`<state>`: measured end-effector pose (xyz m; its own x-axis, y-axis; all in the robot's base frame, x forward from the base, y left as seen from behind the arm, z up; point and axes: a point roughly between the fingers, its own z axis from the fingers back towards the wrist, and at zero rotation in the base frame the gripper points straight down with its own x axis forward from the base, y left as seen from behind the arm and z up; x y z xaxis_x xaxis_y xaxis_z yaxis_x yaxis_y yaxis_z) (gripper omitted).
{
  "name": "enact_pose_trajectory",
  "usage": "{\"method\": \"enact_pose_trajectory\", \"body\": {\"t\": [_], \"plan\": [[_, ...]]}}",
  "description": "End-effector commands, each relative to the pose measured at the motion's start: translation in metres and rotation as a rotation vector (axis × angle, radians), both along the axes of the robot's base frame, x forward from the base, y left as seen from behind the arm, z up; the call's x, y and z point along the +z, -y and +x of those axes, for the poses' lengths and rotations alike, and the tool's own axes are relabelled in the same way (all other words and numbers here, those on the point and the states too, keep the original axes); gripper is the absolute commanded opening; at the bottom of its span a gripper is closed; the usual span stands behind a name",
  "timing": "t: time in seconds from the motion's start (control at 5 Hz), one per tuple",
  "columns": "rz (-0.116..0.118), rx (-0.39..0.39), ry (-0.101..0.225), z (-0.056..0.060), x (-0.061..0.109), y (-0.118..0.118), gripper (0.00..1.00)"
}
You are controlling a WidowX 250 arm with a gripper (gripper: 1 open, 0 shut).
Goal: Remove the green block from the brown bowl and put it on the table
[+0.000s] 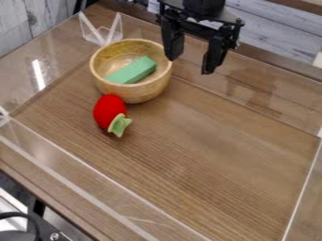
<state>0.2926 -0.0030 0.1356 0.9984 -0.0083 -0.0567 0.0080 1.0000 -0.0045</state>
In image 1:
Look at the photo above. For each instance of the clear acrylic table barrier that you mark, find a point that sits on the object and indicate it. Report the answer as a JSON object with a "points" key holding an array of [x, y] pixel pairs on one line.
{"points": [[218, 164]]}

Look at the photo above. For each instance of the clear acrylic corner bracket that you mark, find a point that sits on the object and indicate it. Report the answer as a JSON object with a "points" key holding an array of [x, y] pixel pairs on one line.
{"points": [[103, 35]]}

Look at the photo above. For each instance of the black table leg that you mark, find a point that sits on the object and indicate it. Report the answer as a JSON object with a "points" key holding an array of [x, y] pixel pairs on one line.
{"points": [[39, 208]]}

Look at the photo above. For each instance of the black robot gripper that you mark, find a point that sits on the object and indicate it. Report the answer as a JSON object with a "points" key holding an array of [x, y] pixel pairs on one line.
{"points": [[184, 14]]}

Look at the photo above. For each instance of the green rectangular block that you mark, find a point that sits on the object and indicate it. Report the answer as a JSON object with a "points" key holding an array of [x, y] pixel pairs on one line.
{"points": [[134, 71]]}

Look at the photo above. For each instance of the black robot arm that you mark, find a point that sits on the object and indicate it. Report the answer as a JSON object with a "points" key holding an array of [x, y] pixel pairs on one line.
{"points": [[204, 19]]}

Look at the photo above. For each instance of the brown wooden bowl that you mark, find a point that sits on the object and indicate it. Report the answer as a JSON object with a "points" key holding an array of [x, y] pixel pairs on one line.
{"points": [[112, 56]]}

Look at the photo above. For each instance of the black metal base plate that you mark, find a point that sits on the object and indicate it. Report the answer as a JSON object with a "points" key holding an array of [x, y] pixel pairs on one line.
{"points": [[48, 232]]}

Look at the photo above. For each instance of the red plush strawberry toy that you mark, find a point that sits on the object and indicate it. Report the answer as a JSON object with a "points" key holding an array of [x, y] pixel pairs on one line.
{"points": [[110, 114]]}

